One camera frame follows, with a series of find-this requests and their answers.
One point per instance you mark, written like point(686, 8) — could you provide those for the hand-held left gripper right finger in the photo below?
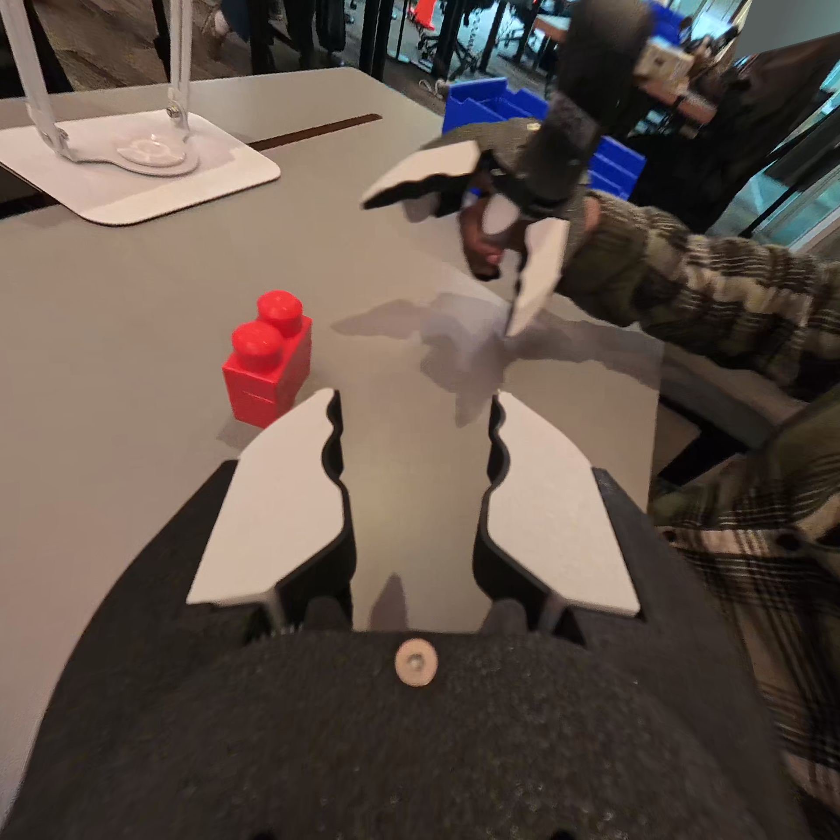
point(558, 525)

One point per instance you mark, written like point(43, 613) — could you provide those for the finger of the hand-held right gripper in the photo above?
point(433, 167)
point(541, 269)

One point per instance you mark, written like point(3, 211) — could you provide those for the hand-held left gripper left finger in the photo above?
point(275, 518)

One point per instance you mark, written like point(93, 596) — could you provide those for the blue plastic bin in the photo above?
point(485, 105)

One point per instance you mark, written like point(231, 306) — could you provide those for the red toy block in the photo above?
point(253, 387)
point(295, 348)

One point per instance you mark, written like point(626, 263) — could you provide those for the person's right forearm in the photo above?
point(689, 289)

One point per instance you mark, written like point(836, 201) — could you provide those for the orange traffic cone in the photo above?
point(423, 13)

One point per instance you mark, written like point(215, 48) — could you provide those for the black office chair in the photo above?
point(709, 394)

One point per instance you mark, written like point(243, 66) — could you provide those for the white document stand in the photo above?
point(197, 177)

